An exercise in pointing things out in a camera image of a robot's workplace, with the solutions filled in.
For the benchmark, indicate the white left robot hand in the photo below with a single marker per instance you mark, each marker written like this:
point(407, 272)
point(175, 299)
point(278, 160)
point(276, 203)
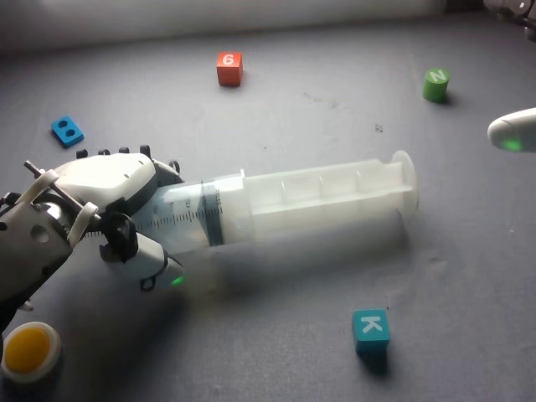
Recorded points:
point(113, 176)

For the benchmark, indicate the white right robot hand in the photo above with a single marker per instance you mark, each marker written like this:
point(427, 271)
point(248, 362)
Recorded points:
point(515, 132)

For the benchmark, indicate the large clear plastic syringe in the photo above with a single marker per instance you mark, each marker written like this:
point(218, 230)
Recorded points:
point(301, 201)

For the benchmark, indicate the blue block with two holes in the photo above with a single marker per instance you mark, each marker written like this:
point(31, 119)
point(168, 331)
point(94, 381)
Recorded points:
point(67, 132)

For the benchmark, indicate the green letter N cylinder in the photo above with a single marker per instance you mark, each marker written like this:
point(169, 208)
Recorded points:
point(435, 86)

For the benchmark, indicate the orange number cube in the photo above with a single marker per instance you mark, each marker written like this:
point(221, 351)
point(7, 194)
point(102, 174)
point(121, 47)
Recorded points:
point(229, 69)

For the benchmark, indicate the grey table cloth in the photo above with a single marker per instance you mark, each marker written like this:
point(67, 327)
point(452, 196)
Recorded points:
point(293, 335)

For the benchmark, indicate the teal letter K cube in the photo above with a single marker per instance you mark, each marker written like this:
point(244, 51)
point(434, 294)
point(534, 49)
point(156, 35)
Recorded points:
point(370, 331)

